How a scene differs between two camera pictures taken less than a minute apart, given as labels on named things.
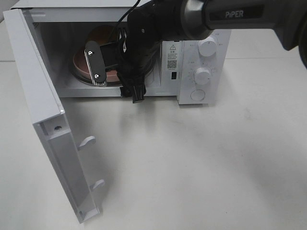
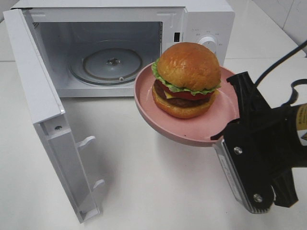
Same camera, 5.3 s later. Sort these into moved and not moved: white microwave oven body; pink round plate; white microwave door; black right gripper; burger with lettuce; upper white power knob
Moved: burger with lettuce; pink round plate; black right gripper
Not moved: white microwave oven body; white microwave door; upper white power knob
